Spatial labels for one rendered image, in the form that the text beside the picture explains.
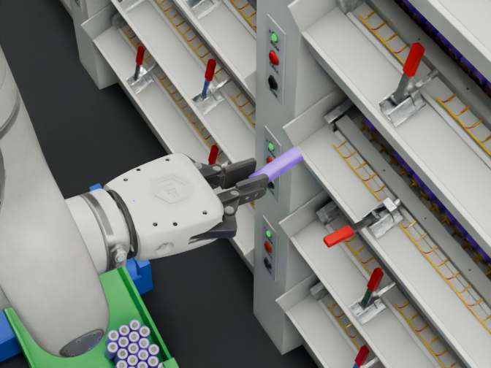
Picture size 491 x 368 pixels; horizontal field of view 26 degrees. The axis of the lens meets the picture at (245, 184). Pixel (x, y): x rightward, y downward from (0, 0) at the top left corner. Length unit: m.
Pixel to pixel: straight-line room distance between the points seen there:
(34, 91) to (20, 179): 1.29
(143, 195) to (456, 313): 0.37
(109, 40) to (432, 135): 1.06
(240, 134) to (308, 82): 0.35
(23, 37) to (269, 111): 1.02
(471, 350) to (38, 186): 0.52
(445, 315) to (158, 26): 0.78
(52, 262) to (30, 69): 1.31
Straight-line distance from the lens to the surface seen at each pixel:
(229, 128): 1.62
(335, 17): 1.20
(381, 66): 1.15
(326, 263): 1.47
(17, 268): 0.94
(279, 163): 1.18
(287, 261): 1.55
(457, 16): 0.94
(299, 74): 1.25
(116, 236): 1.07
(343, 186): 1.30
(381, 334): 1.42
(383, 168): 1.27
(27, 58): 2.26
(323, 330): 1.64
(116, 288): 1.79
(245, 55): 1.44
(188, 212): 1.09
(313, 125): 1.33
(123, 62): 2.01
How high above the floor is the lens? 1.56
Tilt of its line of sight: 52 degrees down
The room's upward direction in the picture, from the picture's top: straight up
